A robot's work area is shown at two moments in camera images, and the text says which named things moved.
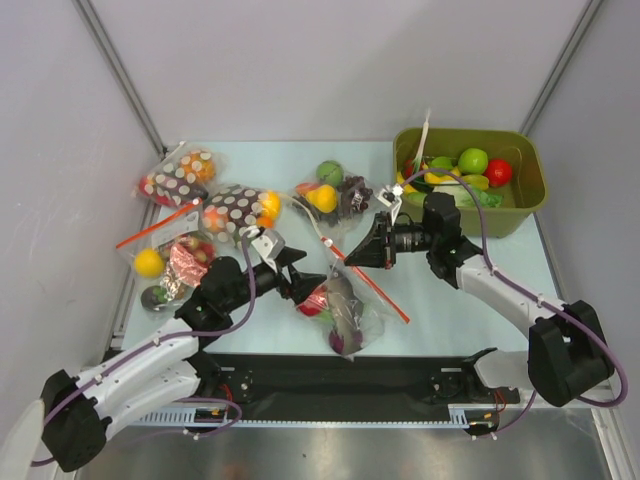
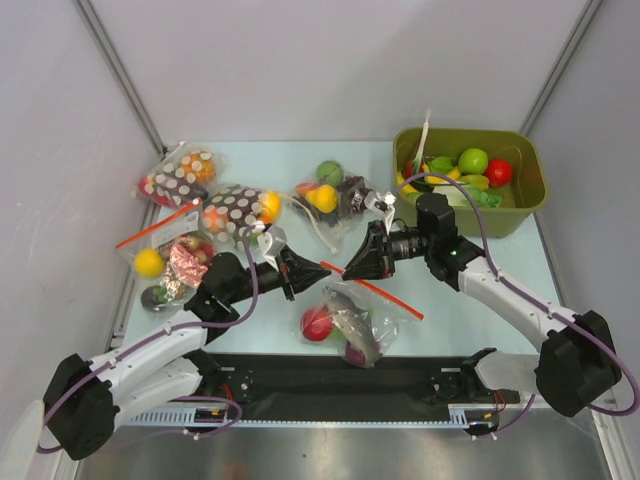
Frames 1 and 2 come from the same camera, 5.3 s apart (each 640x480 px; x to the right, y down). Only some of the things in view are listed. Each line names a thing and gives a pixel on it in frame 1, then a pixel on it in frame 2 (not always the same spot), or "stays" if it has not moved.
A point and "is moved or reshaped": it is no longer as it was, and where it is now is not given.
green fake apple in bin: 473,161 stays
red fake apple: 315,303 -> 316,324
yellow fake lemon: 149,263 stays
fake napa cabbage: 485,198 stays
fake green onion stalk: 417,160 stays
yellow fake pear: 324,197 stays
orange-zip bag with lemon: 169,259 stays
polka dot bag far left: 184,176 stays
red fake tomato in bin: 499,172 stays
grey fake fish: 346,307 is moved or reshaped
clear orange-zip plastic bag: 352,313 is moved or reshaped
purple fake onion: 336,342 -> 354,358
